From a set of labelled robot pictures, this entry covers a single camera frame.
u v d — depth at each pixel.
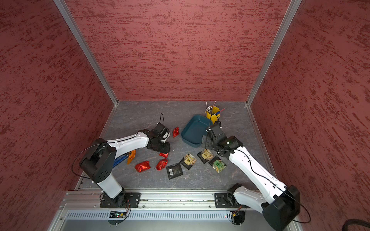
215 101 1.26
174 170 0.85
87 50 0.88
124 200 0.68
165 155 0.89
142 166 0.83
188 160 0.87
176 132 0.99
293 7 0.71
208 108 0.94
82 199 0.76
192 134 1.07
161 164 0.83
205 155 0.90
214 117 1.01
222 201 0.74
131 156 0.86
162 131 0.75
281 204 0.37
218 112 1.00
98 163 0.46
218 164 0.87
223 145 0.52
